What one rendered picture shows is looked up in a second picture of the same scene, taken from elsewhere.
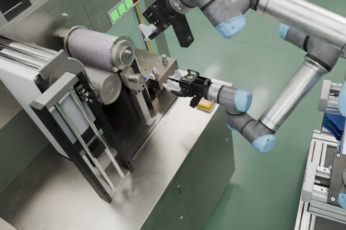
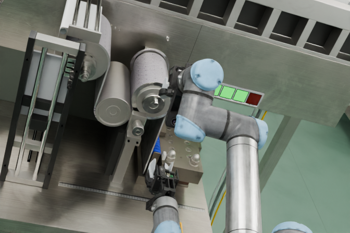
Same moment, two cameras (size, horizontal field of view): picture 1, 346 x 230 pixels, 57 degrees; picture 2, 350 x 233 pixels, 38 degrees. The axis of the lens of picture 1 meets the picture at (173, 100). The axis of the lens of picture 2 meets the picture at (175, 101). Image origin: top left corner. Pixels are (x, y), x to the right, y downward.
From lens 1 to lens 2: 74 cm
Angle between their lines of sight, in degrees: 29
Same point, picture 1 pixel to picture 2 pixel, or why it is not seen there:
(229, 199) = not seen: outside the picture
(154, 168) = (57, 206)
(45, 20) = (147, 24)
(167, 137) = (103, 207)
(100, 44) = (149, 75)
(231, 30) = (178, 127)
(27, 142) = not seen: hidden behind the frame
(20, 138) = not seen: hidden behind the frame
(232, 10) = (196, 114)
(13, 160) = (9, 84)
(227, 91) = (167, 213)
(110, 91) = (110, 113)
